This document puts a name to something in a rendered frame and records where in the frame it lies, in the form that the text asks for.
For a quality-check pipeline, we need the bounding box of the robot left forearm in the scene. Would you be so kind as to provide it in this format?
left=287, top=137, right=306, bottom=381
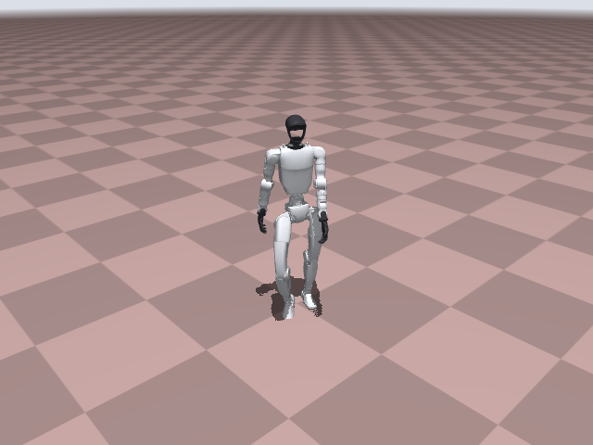
left=316, top=179, right=328, bottom=219

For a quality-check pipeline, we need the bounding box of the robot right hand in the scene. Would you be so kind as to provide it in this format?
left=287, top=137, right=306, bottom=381
left=258, top=209, right=267, bottom=234

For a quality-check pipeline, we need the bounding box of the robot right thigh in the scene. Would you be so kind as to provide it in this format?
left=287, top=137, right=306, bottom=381
left=273, top=211, right=291, bottom=281

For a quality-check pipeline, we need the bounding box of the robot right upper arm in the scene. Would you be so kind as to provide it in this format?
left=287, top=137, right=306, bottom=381
left=261, top=148, right=281, bottom=191

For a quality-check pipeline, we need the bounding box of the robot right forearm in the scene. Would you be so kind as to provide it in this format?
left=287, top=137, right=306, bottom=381
left=258, top=180, right=271, bottom=213

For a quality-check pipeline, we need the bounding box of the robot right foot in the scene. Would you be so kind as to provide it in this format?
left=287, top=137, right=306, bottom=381
left=283, top=294, right=295, bottom=319

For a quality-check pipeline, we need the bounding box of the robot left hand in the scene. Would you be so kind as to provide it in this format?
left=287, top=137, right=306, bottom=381
left=318, top=211, right=328, bottom=244

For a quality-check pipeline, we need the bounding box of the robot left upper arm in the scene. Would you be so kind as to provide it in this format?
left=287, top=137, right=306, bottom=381
left=312, top=146, right=326, bottom=189

